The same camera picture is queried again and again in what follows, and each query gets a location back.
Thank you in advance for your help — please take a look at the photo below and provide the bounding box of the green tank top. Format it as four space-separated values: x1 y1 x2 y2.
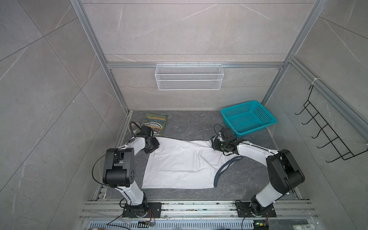
141 113 168 136

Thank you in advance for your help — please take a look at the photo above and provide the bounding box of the teal plastic basket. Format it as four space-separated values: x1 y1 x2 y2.
221 101 278 138

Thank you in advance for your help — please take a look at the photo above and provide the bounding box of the white navy tank top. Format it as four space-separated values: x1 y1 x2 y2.
142 137 243 189

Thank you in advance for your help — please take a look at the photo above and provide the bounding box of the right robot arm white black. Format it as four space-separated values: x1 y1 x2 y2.
210 128 305 216

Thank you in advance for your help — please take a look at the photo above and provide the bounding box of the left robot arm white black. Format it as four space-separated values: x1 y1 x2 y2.
102 126 160 218

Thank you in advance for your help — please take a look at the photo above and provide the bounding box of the white bottle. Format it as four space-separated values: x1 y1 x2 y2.
292 224 316 230

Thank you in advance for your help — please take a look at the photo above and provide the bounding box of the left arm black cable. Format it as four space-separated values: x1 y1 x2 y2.
128 121 142 139

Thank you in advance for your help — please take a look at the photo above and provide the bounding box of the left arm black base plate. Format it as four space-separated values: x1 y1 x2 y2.
122 202 162 218

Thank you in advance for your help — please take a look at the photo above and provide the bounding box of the white wire mesh shelf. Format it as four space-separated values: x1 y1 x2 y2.
155 64 224 91

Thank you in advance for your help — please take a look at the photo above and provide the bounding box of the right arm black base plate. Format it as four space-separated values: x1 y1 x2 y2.
234 200 277 218

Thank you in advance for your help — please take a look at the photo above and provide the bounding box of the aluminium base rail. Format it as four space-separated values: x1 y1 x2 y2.
79 200 323 230

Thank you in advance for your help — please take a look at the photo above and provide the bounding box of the black wire hook rack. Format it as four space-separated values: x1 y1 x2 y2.
295 85 368 163

